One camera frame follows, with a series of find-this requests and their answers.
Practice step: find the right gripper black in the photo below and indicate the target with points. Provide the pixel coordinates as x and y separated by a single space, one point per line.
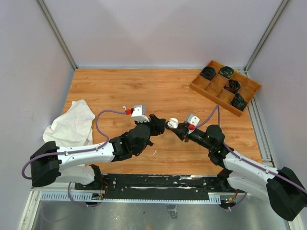
183 132

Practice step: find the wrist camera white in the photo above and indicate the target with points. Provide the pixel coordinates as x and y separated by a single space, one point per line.
192 119
138 114

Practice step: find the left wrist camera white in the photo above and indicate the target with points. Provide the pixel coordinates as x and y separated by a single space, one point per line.
138 114

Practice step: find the wooden compartment tray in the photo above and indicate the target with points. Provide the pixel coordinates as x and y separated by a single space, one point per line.
214 89

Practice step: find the dark swirl cup far left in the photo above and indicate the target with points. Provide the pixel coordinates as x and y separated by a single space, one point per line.
208 73

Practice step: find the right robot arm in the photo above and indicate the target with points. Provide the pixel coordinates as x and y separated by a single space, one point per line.
280 187

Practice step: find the dark red swirl cup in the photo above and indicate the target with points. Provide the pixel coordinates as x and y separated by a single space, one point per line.
233 86

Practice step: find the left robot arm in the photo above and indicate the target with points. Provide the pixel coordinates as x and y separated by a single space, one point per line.
51 163

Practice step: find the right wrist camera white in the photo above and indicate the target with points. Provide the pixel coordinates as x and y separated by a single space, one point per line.
192 119

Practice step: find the white cloth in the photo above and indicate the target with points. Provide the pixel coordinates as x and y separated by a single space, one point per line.
73 128

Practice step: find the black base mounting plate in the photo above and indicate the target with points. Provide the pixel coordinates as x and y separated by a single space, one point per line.
156 187

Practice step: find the blue green swirl cup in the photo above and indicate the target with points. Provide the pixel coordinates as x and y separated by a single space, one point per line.
238 102

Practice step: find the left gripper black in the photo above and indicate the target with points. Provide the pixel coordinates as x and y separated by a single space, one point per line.
157 124

